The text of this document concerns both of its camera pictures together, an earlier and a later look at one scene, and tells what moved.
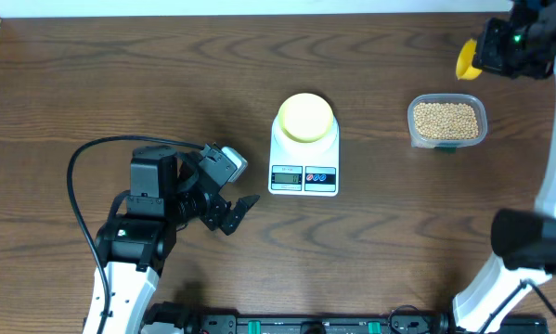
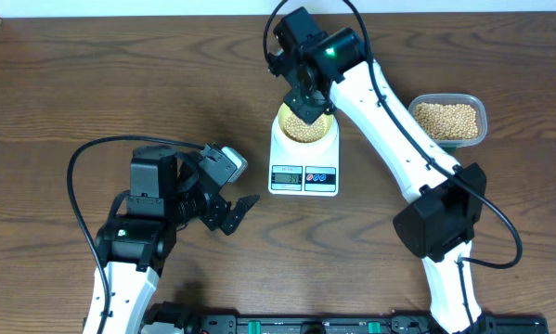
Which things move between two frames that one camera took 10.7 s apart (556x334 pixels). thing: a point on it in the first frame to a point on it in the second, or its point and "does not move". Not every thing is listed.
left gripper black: [216, 217] does not move
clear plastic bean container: [446, 121] does not move
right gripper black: [487, 55] to [293, 99]
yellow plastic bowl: [305, 117] does not move
